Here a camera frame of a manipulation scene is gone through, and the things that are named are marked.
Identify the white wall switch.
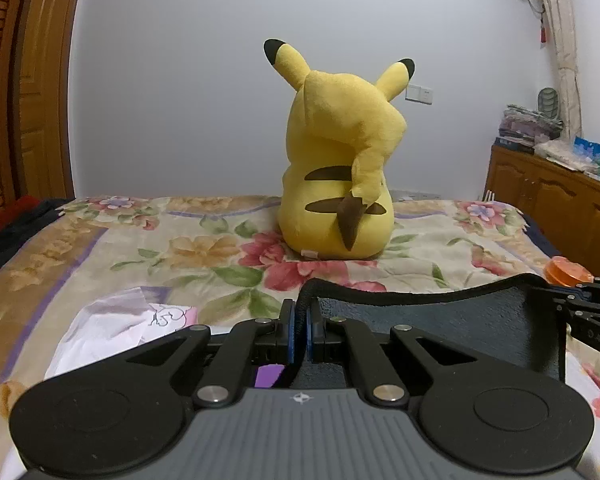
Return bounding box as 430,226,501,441
405,83,434,106

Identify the white plastic bag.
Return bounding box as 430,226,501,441
534,140,581,172

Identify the dark cloth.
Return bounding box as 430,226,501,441
0,197,77,288

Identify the floral bed blanket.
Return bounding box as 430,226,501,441
0,195,600,480

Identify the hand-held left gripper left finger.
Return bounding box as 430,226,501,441
125,299,297,407

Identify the wooden wardrobe door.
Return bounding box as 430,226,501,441
0,0,89,202

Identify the blue picture box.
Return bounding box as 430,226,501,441
572,137,600,177

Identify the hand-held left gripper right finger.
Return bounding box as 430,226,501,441
305,304,482,405

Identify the orange round lid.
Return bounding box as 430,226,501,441
546,256,594,288

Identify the dark grey towel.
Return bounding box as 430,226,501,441
296,273,570,390

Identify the white printed cloth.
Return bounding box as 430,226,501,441
44,287,201,382

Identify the grey-green striped fan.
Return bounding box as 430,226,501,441
537,87,562,122

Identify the stack of folded clothes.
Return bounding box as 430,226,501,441
497,104,564,150

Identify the cream patterned curtain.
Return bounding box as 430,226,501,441
529,0,584,142

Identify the yellow plush toy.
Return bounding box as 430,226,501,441
263,38,416,262

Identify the wooden cabinet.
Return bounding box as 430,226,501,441
482,142,600,281

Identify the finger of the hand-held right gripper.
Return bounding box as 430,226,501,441
545,276,600,305
555,301,600,325

